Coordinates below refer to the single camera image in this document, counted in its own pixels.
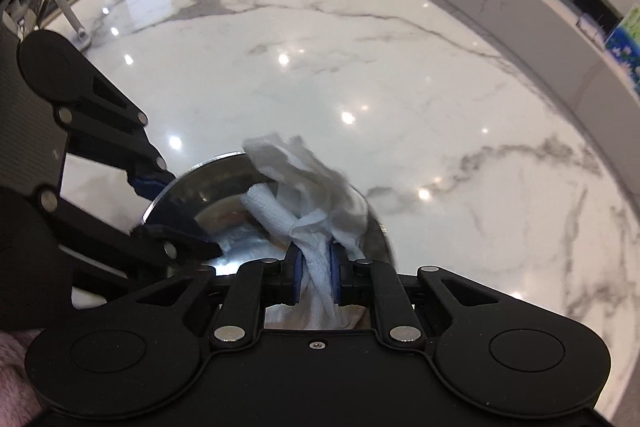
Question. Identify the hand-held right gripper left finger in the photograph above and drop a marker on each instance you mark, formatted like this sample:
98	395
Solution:
298	274

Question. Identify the white folding stand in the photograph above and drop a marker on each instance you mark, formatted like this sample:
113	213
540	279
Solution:
70	14

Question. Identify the white paper towel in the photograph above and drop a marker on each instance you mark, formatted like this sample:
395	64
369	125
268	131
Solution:
310	177

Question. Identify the blue steel bowl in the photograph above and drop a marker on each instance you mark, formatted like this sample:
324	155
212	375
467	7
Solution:
220	202

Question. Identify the water lily painting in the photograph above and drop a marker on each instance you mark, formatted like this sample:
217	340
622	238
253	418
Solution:
625	52

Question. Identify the person's left forearm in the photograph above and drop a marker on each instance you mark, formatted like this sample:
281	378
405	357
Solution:
17	372

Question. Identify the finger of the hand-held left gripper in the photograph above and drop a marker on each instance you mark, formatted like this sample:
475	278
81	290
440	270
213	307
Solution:
170	249
150	184

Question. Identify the white notebook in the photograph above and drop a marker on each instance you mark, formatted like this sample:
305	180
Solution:
592	29

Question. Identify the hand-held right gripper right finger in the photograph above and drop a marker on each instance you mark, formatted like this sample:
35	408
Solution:
334	277

